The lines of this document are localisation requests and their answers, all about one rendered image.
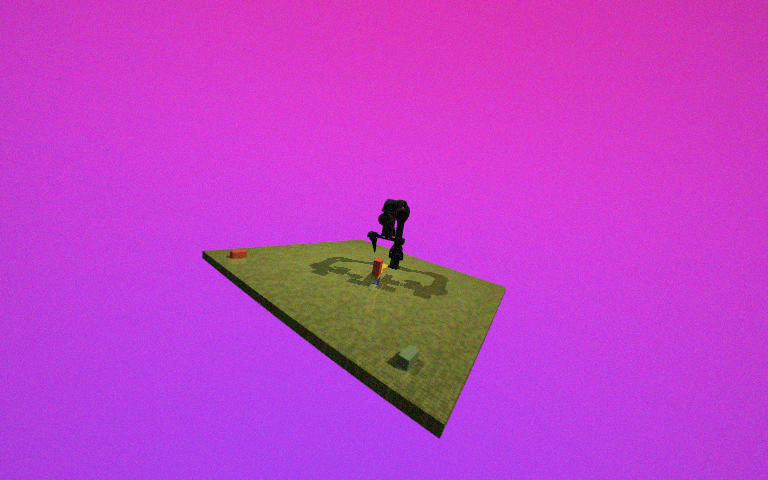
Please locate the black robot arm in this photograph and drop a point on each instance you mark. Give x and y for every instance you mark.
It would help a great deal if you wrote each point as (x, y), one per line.
(393, 211)

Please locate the small green block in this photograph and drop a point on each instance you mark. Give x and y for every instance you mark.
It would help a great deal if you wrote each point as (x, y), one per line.
(407, 358)

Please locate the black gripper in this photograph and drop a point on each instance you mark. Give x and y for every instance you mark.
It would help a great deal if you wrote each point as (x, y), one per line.
(387, 232)

